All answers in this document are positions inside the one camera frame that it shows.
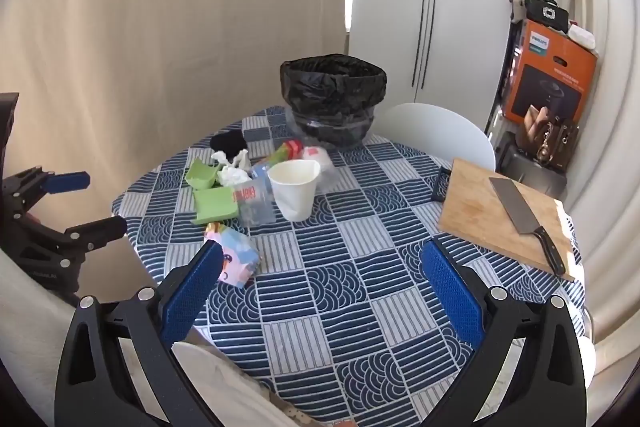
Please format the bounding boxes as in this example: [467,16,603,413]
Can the black bag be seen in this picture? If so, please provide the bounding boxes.
[510,0,571,32]

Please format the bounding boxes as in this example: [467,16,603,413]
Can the wooden cutting board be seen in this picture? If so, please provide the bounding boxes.
[437,157,576,283]

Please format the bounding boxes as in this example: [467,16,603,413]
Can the brown handbag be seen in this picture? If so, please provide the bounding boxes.
[515,104,581,172]

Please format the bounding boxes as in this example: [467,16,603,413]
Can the black bar handle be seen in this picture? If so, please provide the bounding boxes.
[431,167,453,202]

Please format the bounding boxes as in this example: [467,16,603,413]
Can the orange cardboard box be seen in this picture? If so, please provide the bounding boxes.
[500,19,599,135]

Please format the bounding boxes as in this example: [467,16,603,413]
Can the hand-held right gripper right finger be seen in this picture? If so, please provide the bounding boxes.
[419,238,587,427]

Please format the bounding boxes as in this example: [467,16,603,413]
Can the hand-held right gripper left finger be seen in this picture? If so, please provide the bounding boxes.
[54,239,226,427]

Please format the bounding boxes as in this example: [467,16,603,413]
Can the white paper cup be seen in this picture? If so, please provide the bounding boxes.
[267,159,321,223]

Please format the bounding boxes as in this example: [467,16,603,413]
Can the bin with black bag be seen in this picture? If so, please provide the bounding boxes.
[279,55,388,152]

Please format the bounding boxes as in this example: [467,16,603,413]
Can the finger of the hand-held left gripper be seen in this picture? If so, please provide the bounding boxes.
[29,216,129,276]
[4,166,91,219]

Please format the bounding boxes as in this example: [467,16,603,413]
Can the white cushion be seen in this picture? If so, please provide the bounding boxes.
[172,342,301,427]

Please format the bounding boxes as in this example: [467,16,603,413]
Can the cleaver with black handle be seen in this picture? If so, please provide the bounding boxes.
[488,177,567,277]

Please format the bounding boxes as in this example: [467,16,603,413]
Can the green paper box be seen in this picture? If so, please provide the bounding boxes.
[191,186,240,225]
[185,158,221,190]

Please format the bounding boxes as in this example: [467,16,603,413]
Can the white pouch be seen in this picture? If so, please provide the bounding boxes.
[567,23,597,50]

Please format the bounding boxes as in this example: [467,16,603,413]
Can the white wardrobe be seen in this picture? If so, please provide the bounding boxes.
[347,0,516,122]

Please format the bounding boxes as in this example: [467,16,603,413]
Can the clear plastic cup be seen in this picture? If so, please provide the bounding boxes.
[232,179,277,228]

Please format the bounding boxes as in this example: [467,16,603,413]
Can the black cloth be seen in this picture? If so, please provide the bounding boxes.
[210,130,247,158]

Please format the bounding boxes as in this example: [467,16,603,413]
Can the green and red snack wrapper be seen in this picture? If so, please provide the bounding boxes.
[272,139,306,165]

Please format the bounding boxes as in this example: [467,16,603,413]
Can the colourful snack packet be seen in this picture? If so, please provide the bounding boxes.
[202,222,262,289]

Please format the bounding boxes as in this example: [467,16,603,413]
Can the white chair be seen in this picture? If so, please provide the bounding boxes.
[372,103,497,172]

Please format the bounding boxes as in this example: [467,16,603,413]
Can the white curtain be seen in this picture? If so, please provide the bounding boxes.
[565,0,640,358]

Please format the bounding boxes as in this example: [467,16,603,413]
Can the grey storage box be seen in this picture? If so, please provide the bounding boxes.
[500,132,568,198]

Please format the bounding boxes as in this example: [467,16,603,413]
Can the beige curtain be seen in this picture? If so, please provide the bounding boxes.
[0,0,351,308]

